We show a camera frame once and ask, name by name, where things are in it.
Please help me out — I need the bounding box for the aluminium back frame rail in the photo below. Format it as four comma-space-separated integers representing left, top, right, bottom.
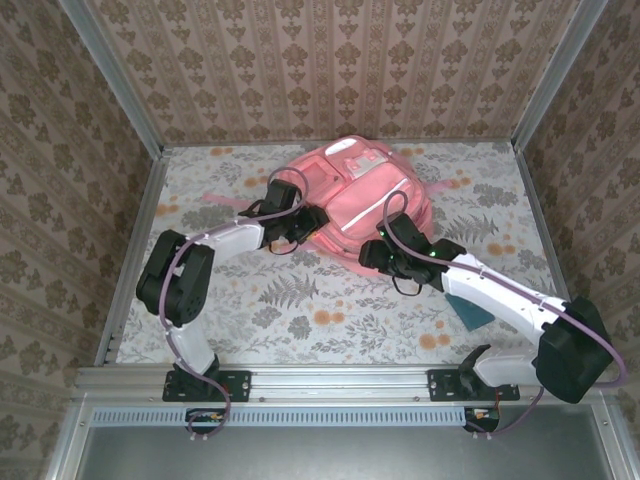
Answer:
162, 137, 517, 147

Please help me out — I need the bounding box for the aluminium front frame rail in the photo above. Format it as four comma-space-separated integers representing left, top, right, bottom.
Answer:
74, 363, 617, 401

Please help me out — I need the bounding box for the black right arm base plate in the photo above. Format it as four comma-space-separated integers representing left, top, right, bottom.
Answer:
427, 368, 520, 402

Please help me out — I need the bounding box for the teal snap pouch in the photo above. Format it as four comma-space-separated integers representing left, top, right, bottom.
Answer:
443, 292, 494, 332

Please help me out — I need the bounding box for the grey metal panel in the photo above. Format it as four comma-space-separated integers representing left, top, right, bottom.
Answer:
47, 399, 640, 480

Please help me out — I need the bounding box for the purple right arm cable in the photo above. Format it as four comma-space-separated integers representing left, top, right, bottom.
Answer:
382, 189, 629, 441

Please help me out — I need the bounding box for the aluminium side frame rail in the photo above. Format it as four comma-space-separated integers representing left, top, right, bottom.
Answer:
93, 147, 171, 366
512, 147, 594, 365

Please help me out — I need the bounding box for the aluminium frame post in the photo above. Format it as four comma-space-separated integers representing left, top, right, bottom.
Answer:
512, 0, 609, 151
58, 0, 166, 154

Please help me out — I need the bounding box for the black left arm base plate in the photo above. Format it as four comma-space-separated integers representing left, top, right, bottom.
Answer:
162, 369, 251, 403

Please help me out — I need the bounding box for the slotted cable duct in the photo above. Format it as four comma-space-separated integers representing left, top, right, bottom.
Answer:
92, 405, 501, 427

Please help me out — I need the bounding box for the pink backpack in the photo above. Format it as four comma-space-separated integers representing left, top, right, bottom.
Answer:
202, 137, 459, 274

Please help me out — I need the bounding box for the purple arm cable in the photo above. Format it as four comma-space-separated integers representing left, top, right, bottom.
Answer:
382, 189, 629, 441
159, 167, 314, 444

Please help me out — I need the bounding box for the floral tablecloth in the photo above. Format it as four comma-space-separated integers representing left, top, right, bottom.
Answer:
115, 141, 584, 366

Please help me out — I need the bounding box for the black wiring port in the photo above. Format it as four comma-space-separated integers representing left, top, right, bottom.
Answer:
184, 407, 229, 435
462, 407, 501, 434

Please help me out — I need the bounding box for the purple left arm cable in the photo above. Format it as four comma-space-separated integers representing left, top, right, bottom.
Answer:
159, 167, 314, 444

